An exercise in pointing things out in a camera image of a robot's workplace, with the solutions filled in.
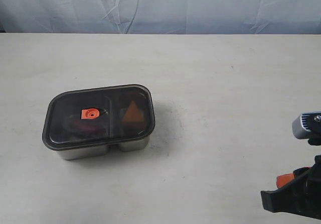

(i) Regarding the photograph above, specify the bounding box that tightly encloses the red sausage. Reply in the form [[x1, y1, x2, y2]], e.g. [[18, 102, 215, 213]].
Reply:
[[65, 118, 106, 137]]

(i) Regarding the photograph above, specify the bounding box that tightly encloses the steel two-compartment lunch box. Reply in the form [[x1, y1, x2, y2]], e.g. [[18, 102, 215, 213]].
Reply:
[[57, 136, 149, 160]]

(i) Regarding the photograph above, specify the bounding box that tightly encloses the white backdrop cloth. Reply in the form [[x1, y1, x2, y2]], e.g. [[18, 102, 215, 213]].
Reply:
[[1, 0, 320, 34]]

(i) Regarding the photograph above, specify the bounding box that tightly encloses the dark lid with orange seal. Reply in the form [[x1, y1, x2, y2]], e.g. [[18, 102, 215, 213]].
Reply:
[[42, 84, 155, 151]]

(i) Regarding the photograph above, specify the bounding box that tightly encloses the yellow cheese wedge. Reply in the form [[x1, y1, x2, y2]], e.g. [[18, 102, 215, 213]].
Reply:
[[122, 101, 144, 123]]

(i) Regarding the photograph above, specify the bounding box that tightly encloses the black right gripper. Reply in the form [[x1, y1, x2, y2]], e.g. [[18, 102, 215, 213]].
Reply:
[[261, 155, 320, 219]]

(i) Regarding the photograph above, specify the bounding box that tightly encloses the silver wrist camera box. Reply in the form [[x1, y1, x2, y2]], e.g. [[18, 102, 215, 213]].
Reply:
[[292, 111, 320, 146]]

